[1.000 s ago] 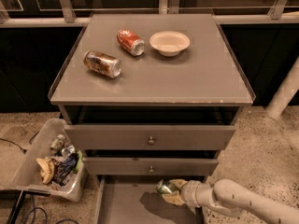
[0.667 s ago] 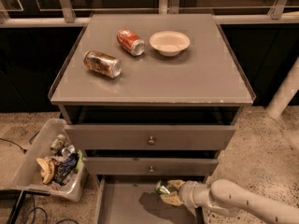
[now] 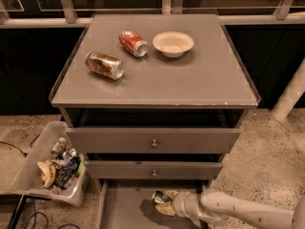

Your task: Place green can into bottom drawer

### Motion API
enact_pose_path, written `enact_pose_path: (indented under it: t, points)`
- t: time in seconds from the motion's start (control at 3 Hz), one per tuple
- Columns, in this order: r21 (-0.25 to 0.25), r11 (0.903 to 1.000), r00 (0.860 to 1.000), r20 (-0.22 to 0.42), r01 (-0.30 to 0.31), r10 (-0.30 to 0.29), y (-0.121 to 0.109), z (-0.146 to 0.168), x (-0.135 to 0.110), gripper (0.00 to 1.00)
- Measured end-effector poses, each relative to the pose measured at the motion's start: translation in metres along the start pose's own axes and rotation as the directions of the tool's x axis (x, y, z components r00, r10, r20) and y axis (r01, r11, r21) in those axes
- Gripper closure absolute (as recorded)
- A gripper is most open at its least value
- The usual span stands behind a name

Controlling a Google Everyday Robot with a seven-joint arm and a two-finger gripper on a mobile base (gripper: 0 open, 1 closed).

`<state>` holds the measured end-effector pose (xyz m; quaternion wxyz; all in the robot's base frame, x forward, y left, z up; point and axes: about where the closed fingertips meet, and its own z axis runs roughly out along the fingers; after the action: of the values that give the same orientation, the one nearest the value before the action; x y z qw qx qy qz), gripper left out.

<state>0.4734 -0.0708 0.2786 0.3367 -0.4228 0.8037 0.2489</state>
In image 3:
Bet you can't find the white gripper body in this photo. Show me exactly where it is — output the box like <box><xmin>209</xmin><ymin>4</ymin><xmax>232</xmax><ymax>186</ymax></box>
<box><xmin>172</xmin><ymin>191</ymin><xmax>205</xmax><ymax>222</ymax></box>

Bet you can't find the green soda can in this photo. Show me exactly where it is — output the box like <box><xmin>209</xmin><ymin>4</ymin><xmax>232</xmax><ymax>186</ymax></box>
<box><xmin>152</xmin><ymin>191</ymin><xmax>172</xmax><ymax>205</ymax></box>

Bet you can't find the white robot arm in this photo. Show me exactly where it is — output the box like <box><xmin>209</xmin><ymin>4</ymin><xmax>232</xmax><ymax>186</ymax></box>
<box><xmin>152</xmin><ymin>189</ymin><xmax>305</xmax><ymax>229</ymax></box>

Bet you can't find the grey bottom drawer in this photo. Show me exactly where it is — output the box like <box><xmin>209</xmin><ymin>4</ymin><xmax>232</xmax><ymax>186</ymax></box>
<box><xmin>98</xmin><ymin>179</ymin><xmax>210</xmax><ymax>229</ymax></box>

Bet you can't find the grey drawer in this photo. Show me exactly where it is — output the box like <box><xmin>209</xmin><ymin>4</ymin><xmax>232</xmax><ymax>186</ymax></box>
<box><xmin>98</xmin><ymin>179</ymin><xmax>210</xmax><ymax>229</ymax></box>
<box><xmin>85</xmin><ymin>160</ymin><xmax>222</xmax><ymax>180</ymax></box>
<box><xmin>66</xmin><ymin>127</ymin><xmax>240</xmax><ymax>154</ymax></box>

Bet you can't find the grey middle drawer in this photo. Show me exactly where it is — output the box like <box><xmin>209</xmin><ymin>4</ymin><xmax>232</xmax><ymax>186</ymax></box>
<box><xmin>85</xmin><ymin>160</ymin><xmax>222</xmax><ymax>180</ymax></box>

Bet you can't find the grey drawer cabinet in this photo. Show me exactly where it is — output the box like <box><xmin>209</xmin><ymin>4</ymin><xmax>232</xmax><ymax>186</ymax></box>
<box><xmin>48</xmin><ymin>13</ymin><xmax>262</xmax><ymax>229</ymax></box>

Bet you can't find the grey top drawer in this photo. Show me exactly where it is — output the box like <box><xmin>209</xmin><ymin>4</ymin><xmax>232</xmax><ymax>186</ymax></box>
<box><xmin>66</xmin><ymin>127</ymin><xmax>240</xmax><ymax>154</ymax></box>

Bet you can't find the can in bin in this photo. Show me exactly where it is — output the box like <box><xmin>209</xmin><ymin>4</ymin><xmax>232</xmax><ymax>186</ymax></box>
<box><xmin>51</xmin><ymin>137</ymin><xmax>68</xmax><ymax>156</ymax></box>

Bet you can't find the brown orange soda can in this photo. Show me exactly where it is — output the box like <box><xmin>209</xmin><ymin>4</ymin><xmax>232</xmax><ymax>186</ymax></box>
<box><xmin>85</xmin><ymin>52</ymin><xmax>124</xmax><ymax>80</ymax></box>

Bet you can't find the red soda can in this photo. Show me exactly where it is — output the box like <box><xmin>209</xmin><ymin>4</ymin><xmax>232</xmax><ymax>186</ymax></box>
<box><xmin>119</xmin><ymin>31</ymin><xmax>148</xmax><ymax>58</ymax></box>

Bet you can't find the dark blue snack bag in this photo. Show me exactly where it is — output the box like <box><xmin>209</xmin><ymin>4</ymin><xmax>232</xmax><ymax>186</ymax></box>
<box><xmin>54</xmin><ymin>157</ymin><xmax>80</xmax><ymax>190</ymax></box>

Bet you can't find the clear plastic bin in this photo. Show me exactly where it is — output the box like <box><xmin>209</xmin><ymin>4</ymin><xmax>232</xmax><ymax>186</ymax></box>
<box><xmin>9</xmin><ymin>121</ymin><xmax>89</xmax><ymax>206</ymax></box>

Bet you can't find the tan crumpled snack bag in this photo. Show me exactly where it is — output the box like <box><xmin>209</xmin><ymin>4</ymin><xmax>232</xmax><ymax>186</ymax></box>
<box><xmin>37</xmin><ymin>161</ymin><xmax>56</xmax><ymax>189</ymax></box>

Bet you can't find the white paper bowl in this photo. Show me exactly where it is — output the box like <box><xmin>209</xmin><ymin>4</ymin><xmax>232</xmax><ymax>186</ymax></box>
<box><xmin>152</xmin><ymin>31</ymin><xmax>194</xmax><ymax>58</ymax></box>

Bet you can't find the blue floor cable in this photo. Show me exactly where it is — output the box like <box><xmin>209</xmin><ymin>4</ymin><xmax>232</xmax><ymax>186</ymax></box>
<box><xmin>23</xmin><ymin>198</ymin><xmax>50</xmax><ymax>229</ymax></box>

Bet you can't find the black floor cable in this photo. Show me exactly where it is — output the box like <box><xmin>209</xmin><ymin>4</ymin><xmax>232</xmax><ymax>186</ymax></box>
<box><xmin>0</xmin><ymin>134</ymin><xmax>41</xmax><ymax>158</ymax></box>

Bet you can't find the white post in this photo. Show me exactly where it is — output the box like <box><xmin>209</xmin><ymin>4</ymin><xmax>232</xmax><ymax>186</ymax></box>
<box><xmin>272</xmin><ymin>58</ymin><xmax>305</xmax><ymax>122</ymax></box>

